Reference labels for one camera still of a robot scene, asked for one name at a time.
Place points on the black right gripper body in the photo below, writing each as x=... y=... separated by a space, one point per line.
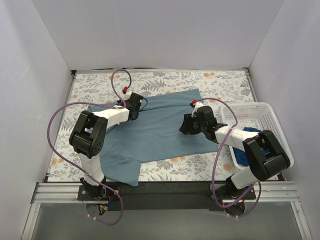
x=186 y=125

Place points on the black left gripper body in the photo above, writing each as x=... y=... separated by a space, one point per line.
x=135 y=113

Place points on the light blue t shirt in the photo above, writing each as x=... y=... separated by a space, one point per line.
x=154 y=135

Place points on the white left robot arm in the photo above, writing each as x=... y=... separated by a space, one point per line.
x=88 y=136

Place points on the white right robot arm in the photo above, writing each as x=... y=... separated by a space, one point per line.
x=265 y=155

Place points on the floral patterned table cloth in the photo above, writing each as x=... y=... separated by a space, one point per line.
x=101 y=88

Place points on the dark blue t shirt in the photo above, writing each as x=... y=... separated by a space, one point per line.
x=241 y=156

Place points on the white plastic laundry basket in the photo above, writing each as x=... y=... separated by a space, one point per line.
x=260 y=115

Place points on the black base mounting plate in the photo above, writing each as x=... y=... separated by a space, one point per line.
x=160 y=195

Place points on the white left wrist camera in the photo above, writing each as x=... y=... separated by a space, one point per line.
x=127 y=93

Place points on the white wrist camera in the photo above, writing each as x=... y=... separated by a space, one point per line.
x=195 y=105
x=127 y=93

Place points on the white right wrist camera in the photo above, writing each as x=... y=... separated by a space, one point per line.
x=195 y=105

